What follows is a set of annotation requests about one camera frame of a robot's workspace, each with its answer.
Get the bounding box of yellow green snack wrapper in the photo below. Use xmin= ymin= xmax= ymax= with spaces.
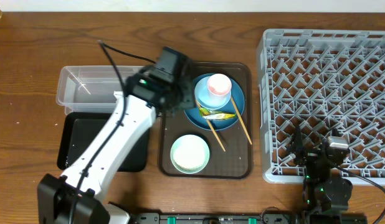
xmin=199 ymin=108 xmax=236 ymax=120

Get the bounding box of pink cup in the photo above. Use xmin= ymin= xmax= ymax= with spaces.
xmin=207 ymin=73 xmax=232 ymax=96

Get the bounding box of mint green bowl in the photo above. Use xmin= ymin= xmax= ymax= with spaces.
xmin=170 ymin=134 xmax=210 ymax=174

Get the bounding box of wooden chopstick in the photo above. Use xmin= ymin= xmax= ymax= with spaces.
xmin=195 ymin=99 xmax=226 ymax=152
xmin=230 ymin=95 xmax=252 ymax=145

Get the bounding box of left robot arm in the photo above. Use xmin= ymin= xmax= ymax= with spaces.
xmin=37 ymin=47 xmax=195 ymax=224

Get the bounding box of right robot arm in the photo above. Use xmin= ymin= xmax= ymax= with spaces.
xmin=287 ymin=126 xmax=353 ymax=223

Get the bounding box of grey dishwasher rack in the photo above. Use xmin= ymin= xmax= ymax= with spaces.
xmin=256 ymin=29 xmax=385 ymax=186

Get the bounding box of clear plastic waste bin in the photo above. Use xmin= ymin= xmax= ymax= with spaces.
xmin=55 ymin=65 xmax=164 ymax=115

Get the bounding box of black waste tray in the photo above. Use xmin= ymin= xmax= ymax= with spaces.
xmin=57 ymin=112 xmax=150 ymax=172

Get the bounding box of light blue bowl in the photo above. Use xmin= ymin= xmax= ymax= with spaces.
xmin=193 ymin=74 xmax=231 ymax=109

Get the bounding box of dark blue plate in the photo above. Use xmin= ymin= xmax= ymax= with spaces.
xmin=184 ymin=73 xmax=245 ymax=131

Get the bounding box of brown serving tray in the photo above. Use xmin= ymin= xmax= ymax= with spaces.
xmin=158 ymin=62 xmax=253 ymax=179

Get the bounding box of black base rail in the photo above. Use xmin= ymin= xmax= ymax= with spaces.
xmin=129 ymin=210 xmax=368 ymax=224

